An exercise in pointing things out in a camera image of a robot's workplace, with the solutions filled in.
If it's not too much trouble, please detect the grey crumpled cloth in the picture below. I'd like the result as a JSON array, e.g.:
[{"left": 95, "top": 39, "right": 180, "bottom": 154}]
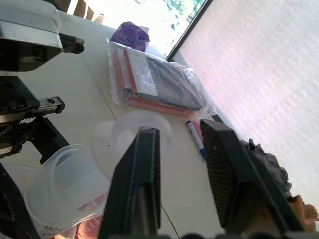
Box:
[{"left": 240, "top": 138, "right": 293, "bottom": 198}]

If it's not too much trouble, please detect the purple cloth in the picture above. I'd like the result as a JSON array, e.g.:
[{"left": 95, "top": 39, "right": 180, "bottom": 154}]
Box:
[{"left": 110, "top": 21, "right": 151, "bottom": 52}]

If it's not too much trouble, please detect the large clear plastic bag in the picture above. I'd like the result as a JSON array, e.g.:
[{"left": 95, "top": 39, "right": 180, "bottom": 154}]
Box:
[{"left": 106, "top": 36, "right": 218, "bottom": 120}]

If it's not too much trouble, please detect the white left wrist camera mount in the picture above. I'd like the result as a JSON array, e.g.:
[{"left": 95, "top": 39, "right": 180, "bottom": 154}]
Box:
[{"left": 0, "top": 0, "right": 63, "bottom": 52}]

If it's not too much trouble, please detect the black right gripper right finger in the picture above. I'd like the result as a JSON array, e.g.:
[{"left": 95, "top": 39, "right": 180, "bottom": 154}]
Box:
[{"left": 200, "top": 119, "right": 304, "bottom": 236}]

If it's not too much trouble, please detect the white marker with blue cap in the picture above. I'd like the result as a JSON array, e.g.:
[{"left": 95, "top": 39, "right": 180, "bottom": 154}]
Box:
[{"left": 185, "top": 120, "right": 208, "bottom": 162}]

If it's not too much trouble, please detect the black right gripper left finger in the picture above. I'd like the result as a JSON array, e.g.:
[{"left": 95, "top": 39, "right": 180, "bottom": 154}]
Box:
[{"left": 98, "top": 126, "right": 162, "bottom": 239}]

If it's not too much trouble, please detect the black red-edged notebook pack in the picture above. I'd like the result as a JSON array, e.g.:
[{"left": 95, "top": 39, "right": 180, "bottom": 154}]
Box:
[{"left": 114, "top": 47, "right": 204, "bottom": 117}]

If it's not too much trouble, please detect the orange crumpled cloth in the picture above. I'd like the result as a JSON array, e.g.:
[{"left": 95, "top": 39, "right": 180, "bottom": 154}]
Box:
[{"left": 286, "top": 195, "right": 319, "bottom": 228}]

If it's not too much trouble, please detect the clear plain plastic cup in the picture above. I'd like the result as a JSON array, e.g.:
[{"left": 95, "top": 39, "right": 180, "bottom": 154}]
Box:
[{"left": 90, "top": 111, "right": 174, "bottom": 181}]

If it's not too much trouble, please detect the clear graduated plastic cup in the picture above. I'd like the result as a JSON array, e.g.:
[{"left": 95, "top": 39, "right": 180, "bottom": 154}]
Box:
[{"left": 24, "top": 143, "right": 112, "bottom": 229}]

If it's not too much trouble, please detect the clear bag with red print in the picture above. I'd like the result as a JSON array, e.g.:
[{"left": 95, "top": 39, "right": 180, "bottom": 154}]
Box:
[{"left": 58, "top": 193, "right": 108, "bottom": 239}]

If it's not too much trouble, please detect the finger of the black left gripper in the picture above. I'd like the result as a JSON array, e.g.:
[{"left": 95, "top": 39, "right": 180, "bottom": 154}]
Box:
[
  {"left": 0, "top": 162, "right": 41, "bottom": 239},
  {"left": 29, "top": 116, "right": 71, "bottom": 165}
]

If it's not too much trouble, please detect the thin brown wire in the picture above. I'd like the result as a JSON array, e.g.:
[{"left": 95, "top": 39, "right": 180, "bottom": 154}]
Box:
[{"left": 160, "top": 202, "right": 180, "bottom": 239}]

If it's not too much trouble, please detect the black-framed white partition panel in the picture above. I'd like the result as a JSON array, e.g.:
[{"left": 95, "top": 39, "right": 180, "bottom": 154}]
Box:
[{"left": 166, "top": 0, "right": 319, "bottom": 209}]

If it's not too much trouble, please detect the pink paper piece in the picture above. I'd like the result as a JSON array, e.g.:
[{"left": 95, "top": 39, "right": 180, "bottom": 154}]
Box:
[{"left": 193, "top": 121, "right": 205, "bottom": 146}]

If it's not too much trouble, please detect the brown wooden chair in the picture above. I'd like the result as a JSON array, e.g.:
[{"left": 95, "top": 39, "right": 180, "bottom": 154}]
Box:
[{"left": 74, "top": 0, "right": 105, "bottom": 24}]

